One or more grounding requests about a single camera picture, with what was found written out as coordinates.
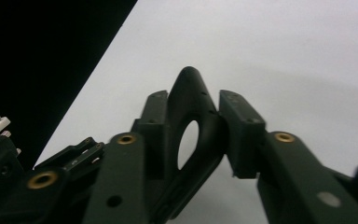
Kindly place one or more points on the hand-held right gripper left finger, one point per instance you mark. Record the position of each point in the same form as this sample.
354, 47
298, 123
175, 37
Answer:
155, 130

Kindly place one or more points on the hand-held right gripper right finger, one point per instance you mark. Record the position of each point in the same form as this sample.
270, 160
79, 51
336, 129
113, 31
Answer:
242, 137

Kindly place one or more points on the black phone case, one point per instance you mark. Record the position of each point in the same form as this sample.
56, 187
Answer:
192, 99

